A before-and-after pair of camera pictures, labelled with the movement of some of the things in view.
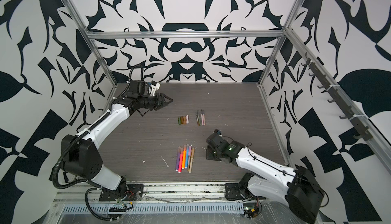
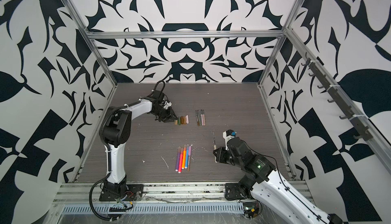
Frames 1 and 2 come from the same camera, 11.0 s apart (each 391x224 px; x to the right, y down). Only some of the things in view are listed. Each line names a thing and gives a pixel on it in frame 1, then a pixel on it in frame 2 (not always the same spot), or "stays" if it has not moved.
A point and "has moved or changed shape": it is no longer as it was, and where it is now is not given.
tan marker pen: [192, 159] has moved or changed shape
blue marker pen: [187, 156] stays
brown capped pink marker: [201, 115] stays
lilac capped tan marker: [189, 157] stays
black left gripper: [161, 101] to [171, 116]
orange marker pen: [184, 157] stays
